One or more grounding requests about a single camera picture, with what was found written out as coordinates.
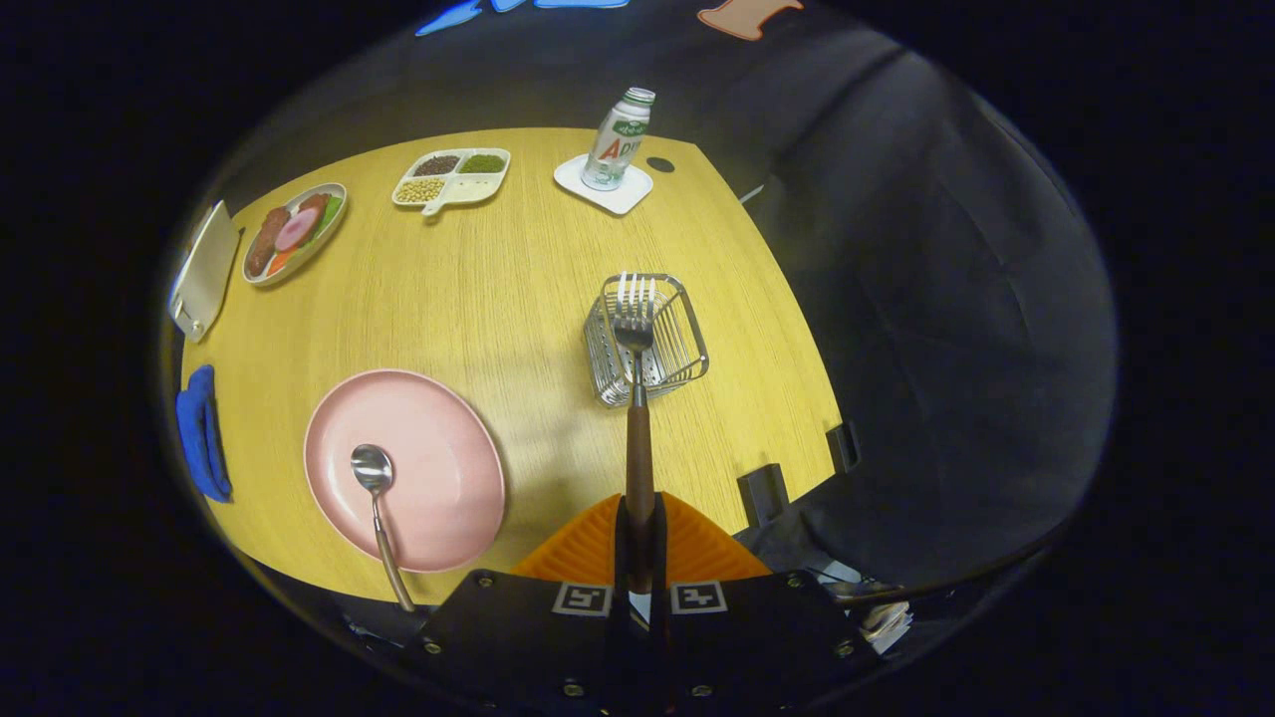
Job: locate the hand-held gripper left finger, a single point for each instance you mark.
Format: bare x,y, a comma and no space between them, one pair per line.
538,627

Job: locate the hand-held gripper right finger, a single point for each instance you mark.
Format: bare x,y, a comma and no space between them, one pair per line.
747,627

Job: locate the black table clamp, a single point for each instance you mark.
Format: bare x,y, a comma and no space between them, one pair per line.
763,496
843,446

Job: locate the pink plate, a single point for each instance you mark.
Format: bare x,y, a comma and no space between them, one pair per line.
443,478

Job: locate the blue folded cloth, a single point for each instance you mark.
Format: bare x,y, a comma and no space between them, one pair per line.
197,438

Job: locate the white square coaster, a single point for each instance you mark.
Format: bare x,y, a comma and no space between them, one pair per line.
623,197

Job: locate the grey food plate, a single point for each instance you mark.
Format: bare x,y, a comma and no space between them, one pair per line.
334,239

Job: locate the white divided bean dish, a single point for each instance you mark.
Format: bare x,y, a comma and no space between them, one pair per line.
468,187

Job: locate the orange carrot slice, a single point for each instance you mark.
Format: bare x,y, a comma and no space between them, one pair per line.
280,263

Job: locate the green lettuce leaf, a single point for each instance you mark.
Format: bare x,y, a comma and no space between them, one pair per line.
332,211

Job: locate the pink ham slice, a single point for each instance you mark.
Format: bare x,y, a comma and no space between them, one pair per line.
297,229

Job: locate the black round table grommet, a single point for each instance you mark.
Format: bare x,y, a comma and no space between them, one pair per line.
660,164

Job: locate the long brown meat slice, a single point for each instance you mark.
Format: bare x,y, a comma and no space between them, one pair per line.
265,242

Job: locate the short brown meat slice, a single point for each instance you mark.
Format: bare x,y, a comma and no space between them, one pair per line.
313,203

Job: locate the white toaster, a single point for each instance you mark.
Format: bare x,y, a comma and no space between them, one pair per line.
204,274

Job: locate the clear plastic drink bottle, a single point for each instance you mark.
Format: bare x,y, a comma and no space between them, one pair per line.
616,139

